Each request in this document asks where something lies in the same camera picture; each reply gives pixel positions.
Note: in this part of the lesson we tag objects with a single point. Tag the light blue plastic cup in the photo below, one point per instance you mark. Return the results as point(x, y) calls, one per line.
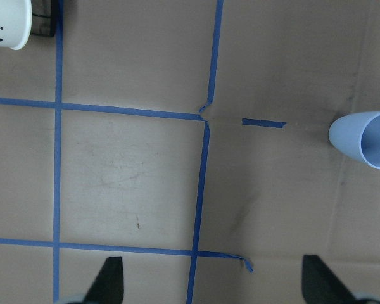
point(357, 136)

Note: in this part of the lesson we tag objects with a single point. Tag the white mug with smiley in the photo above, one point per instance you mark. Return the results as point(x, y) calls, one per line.
point(15, 23)

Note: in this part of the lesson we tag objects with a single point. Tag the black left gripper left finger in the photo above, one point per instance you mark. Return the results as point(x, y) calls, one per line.
point(108, 286)

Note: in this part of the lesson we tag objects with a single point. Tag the black wire mug rack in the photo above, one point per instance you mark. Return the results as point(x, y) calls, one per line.
point(45, 17)

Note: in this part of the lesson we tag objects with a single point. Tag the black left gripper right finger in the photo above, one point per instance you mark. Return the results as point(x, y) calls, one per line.
point(319, 284)

